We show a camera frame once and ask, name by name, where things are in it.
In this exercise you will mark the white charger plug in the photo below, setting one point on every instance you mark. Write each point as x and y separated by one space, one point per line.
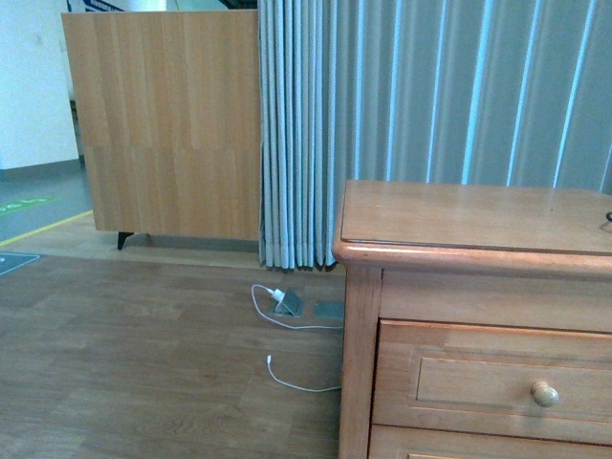
277 295

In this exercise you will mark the light wooden cabinet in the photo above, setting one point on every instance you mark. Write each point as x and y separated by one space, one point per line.
168 105

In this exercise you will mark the round wooden drawer knob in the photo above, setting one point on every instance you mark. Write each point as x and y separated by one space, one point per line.
544 395

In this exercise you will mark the white plant pot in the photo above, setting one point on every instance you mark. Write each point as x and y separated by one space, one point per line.
147 5

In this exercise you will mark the grey curtain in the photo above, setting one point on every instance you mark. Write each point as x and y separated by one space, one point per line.
502 93

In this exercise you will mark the closed metal floor plate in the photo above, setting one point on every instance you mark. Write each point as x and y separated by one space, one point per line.
329 310

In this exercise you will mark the wooden drawer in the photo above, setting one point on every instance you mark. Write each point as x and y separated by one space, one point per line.
401 442
478 379

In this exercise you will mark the wooden nightstand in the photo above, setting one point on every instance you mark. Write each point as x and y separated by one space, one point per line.
511 257

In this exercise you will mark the open metal floor socket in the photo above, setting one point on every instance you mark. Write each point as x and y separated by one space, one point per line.
291 306

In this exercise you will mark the blue wall sign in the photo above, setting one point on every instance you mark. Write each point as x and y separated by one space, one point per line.
92 6

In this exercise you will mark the black cabinet leg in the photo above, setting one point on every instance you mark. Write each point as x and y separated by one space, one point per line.
122 238

